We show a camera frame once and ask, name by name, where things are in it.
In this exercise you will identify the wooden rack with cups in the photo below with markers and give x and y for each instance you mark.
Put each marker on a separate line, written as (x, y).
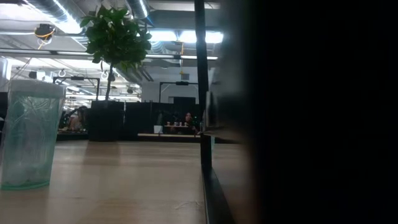
(177, 125)

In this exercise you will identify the background wooden table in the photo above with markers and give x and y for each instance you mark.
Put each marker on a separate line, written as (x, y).
(168, 135)

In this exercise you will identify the small white cup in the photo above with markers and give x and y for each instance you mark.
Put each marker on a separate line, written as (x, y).
(158, 129)

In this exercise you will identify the black room partition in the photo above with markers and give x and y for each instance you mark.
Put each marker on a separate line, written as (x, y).
(140, 118)

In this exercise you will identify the bright ceiling light panel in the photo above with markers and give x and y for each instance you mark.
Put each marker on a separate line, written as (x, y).
(174, 36)

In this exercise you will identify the black plant pot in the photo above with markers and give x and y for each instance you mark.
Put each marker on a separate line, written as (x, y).
(105, 124)

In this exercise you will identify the green leafy tree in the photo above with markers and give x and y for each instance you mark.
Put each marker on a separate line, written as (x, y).
(115, 37)

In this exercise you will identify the long ceiling light strip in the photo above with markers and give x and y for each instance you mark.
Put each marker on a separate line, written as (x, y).
(71, 53)

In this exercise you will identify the clear green plastic cup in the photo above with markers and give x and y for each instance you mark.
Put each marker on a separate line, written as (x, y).
(31, 140)

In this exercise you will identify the black overhead camera frame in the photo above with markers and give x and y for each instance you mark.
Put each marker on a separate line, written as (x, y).
(77, 78)
(182, 83)

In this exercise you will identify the silver ceiling duct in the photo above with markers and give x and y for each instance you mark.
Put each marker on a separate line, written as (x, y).
(136, 7)
(59, 12)

